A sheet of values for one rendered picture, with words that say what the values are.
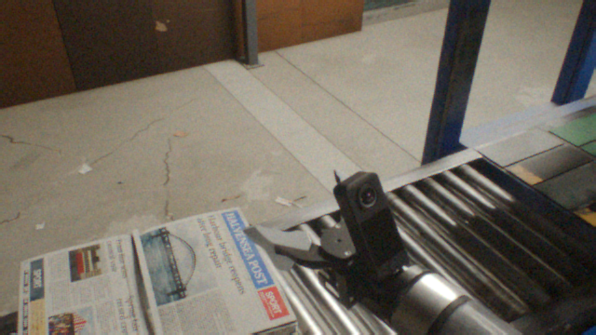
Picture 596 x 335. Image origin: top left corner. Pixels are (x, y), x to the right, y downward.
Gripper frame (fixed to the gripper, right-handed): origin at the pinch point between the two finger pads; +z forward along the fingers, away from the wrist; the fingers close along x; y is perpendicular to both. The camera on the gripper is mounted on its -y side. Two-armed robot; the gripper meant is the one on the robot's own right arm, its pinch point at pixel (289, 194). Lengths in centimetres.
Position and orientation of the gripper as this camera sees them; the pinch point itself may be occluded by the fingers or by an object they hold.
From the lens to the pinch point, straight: 66.3
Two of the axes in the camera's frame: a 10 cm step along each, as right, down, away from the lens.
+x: 7.7, -4.8, 4.3
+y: 1.1, 7.5, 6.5
